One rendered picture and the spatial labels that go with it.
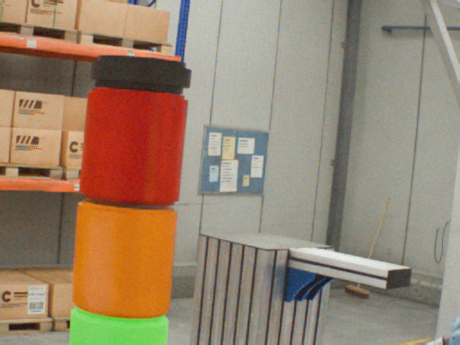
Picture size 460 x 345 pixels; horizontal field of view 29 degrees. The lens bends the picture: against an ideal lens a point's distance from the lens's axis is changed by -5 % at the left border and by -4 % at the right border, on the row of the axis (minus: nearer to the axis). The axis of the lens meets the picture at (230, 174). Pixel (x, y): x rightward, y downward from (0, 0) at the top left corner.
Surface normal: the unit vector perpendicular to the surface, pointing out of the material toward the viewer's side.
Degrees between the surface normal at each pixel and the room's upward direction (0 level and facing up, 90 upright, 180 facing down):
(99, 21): 93
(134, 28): 92
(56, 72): 90
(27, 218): 90
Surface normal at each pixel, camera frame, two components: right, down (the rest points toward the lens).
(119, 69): -0.34, 0.02
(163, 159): 0.64, 0.11
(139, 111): 0.18, 0.07
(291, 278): -0.74, -0.04
